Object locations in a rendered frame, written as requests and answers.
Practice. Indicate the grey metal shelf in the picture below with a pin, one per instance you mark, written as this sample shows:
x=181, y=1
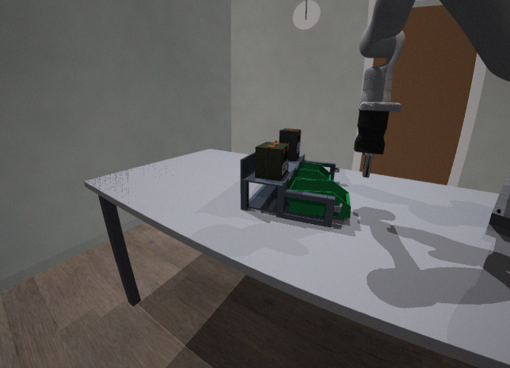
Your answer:
x=272, y=195

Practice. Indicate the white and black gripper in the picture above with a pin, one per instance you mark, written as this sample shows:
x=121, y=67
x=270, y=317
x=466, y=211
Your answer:
x=372, y=124

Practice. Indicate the dark green case with orange latches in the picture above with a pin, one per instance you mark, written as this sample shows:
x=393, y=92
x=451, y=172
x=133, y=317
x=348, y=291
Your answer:
x=271, y=160

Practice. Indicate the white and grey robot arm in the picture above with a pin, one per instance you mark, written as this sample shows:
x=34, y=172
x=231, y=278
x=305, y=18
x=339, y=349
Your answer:
x=486, y=24

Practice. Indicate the green bin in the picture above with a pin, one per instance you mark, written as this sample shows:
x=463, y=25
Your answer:
x=328, y=187
x=315, y=167
x=306, y=175

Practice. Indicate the black tool case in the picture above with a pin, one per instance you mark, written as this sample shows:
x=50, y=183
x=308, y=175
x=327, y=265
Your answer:
x=292, y=137

